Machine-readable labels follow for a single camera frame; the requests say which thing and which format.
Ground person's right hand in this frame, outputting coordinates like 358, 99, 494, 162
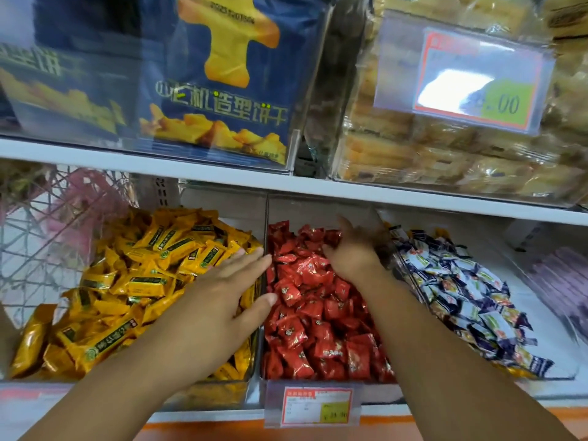
321, 216, 395, 285

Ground person's left hand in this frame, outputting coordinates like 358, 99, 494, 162
180, 248, 279, 369

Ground person's right forearm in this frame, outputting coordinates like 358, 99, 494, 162
353, 264, 578, 441

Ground person's left forearm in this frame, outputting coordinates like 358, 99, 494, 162
18, 307, 230, 441

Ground clear bin of red candies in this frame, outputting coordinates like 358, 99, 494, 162
258, 193, 407, 405

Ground pile of red candy packets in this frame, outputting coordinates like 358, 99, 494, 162
263, 220, 397, 384

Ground white shelf board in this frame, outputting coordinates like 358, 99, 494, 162
0, 137, 588, 227

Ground clear bin of pastries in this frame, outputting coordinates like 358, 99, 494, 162
328, 0, 588, 209

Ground clear bin of yellow packets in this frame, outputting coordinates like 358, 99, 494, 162
0, 186, 267, 413

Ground pile of yellow snack packets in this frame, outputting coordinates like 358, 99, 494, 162
9, 207, 265, 382

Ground small red yellow price tag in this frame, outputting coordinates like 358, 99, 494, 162
264, 380, 364, 428

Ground clear bin of biscuit bags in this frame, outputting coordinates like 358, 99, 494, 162
0, 0, 338, 175

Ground pile of blue white candies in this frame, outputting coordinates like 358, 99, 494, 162
388, 225, 555, 380

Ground stack of wrapped pastry packets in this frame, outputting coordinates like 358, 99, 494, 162
337, 0, 588, 200

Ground pink wrapped packets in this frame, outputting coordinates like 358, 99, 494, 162
41, 169, 131, 262

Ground blue biscuit bag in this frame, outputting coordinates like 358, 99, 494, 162
0, 0, 143, 143
137, 0, 332, 167

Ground large red green price tag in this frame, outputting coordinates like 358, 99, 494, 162
373, 10, 556, 136

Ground stack of purple packets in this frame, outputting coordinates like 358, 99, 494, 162
524, 245, 588, 333

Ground clear bin of blue candies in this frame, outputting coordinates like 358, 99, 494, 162
376, 207, 580, 383

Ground white orange shelf edge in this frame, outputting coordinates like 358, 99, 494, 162
0, 381, 588, 441

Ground wire mesh basket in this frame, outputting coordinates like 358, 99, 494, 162
0, 163, 138, 329

